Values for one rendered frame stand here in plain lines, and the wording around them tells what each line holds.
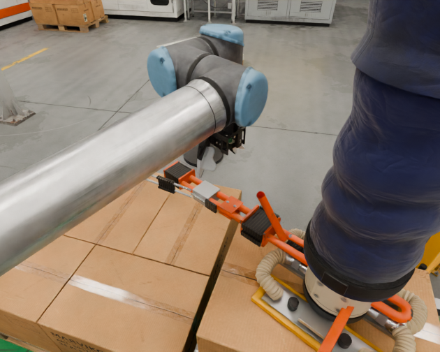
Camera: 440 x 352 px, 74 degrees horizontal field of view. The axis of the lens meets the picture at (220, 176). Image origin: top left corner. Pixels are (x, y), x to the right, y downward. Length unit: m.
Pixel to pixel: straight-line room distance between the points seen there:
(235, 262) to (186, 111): 0.63
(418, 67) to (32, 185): 0.44
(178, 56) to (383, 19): 0.31
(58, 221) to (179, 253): 1.15
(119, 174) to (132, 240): 1.22
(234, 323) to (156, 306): 0.56
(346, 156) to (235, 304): 0.54
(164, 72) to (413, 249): 0.53
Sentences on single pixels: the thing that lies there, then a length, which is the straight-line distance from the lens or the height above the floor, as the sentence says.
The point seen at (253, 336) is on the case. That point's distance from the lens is 0.86.
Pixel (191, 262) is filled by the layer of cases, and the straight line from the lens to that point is 1.44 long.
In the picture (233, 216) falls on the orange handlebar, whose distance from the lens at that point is 0.89.
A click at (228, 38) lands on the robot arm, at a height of 1.58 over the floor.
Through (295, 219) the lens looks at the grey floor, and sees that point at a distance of 2.40.
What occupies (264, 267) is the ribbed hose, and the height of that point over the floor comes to 1.04.
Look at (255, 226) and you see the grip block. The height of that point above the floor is 1.10.
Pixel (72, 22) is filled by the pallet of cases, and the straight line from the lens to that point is 7.83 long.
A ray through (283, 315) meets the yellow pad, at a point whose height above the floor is 0.97.
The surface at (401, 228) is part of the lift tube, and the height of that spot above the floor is 1.38.
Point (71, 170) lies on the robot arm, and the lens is 0.36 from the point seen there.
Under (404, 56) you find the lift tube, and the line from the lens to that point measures 0.42.
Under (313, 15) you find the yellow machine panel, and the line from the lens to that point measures 7.94.
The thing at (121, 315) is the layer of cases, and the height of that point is 0.54.
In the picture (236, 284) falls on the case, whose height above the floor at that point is 0.95.
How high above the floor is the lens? 1.74
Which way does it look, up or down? 40 degrees down
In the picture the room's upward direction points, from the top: straight up
